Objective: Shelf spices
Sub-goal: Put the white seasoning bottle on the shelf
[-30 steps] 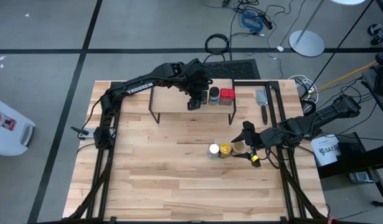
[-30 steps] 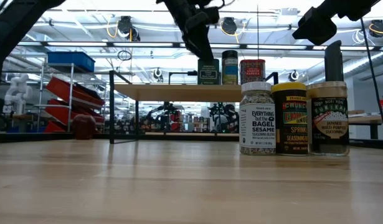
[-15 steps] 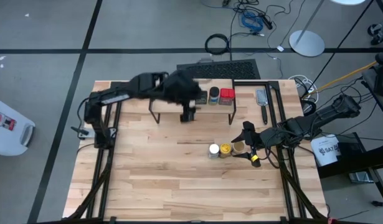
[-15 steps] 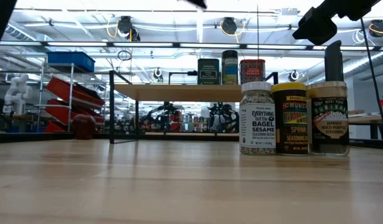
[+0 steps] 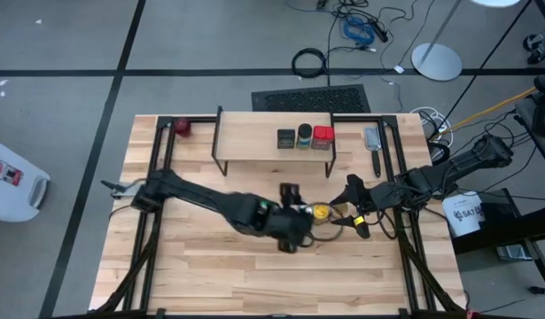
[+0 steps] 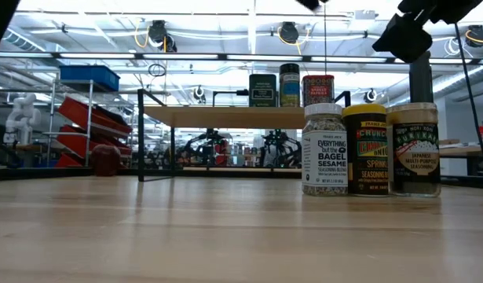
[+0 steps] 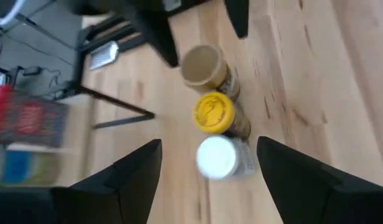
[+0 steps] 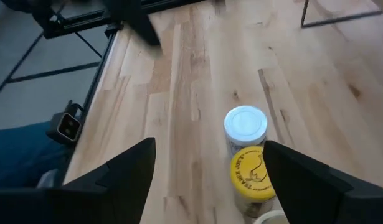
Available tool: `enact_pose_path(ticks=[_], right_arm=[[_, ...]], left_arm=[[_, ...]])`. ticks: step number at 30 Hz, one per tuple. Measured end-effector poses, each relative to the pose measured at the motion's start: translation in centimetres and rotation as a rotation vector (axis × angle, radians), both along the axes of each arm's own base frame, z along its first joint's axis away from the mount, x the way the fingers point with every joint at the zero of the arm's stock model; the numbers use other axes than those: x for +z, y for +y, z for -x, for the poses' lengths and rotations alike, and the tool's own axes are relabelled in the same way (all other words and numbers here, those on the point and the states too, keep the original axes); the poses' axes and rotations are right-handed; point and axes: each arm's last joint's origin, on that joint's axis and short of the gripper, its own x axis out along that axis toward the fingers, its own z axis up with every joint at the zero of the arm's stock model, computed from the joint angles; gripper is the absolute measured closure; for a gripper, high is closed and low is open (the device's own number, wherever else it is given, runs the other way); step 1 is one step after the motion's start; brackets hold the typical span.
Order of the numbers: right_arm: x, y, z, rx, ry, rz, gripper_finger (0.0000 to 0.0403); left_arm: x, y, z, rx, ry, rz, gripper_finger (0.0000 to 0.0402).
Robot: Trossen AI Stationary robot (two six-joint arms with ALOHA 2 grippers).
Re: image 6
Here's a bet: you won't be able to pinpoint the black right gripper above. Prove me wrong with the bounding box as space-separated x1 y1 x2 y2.
371 13 434 64

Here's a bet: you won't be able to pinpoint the red-lid smoked paprika tin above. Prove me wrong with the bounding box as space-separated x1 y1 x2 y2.
302 74 335 108

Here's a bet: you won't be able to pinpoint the black-lid oregano jar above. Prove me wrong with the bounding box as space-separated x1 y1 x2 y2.
279 62 301 108

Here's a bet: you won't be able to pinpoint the green black pepper tin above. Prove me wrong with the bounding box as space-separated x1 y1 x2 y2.
248 73 278 108

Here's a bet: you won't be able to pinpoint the tan-lid furikake jar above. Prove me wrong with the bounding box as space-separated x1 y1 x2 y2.
385 102 442 199

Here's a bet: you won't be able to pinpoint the yellow-lid chili onion jar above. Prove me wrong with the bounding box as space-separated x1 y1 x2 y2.
342 103 390 198

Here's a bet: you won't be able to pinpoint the white-lid bagel sesame jar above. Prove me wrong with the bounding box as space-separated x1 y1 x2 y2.
302 102 349 197

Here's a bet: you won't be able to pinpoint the wooden shelf black metal legs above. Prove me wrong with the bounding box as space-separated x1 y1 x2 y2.
137 88 352 184

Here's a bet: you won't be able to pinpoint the long ceiling light strip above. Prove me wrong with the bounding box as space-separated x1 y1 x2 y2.
0 50 483 66

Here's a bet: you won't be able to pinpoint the thin black rod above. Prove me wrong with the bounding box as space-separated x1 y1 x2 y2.
452 21 483 178

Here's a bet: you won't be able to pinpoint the wooden side table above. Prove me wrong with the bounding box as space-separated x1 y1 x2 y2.
438 138 483 177

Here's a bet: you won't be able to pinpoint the blue storage bin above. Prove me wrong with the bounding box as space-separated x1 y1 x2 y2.
59 64 121 92

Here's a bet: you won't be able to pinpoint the red tilted storage bin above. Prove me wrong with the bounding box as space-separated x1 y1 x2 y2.
58 97 133 138
55 124 133 158
54 153 83 169

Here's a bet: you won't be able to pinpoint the metal storage rack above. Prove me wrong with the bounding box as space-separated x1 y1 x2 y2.
44 78 135 169

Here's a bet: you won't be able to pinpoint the maroon round object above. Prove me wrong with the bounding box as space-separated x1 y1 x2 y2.
89 143 123 178

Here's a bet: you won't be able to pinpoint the black background rig frame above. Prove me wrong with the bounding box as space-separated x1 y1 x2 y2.
211 88 251 108

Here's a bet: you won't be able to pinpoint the black hanging cable ring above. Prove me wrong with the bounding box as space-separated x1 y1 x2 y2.
148 62 167 78

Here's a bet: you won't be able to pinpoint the black table edge rail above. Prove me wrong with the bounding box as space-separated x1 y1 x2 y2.
0 165 483 189

